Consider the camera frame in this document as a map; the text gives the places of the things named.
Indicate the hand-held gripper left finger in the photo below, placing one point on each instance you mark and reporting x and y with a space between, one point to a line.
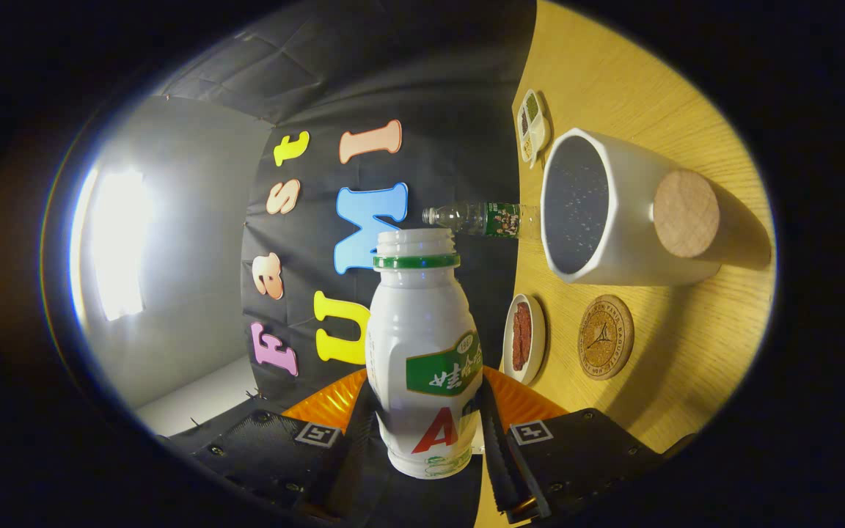
349 462

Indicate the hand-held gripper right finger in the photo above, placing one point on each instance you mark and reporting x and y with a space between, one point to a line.
499 455

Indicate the white juice bottle green label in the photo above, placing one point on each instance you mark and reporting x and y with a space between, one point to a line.
422 323

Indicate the round cork coaster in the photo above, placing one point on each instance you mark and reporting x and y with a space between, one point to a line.
606 337

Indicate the clear plastic water bottle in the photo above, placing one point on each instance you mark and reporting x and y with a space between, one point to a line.
466 218

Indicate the round beige plate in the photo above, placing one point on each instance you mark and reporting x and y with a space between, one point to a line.
508 345

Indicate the red meat slice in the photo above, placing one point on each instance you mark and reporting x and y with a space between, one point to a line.
522 337

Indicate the wooden table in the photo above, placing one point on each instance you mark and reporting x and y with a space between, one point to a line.
686 345

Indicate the pale beans heap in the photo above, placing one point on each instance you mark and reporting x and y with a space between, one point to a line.
527 149

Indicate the ceiling light panel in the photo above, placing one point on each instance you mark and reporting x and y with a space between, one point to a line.
120 242

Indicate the white divided dish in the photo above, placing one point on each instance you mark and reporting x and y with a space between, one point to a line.
541 132

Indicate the dark red beans heap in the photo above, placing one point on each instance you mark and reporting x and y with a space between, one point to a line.
524 123

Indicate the green beans heap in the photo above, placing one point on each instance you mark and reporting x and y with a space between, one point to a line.
532 105

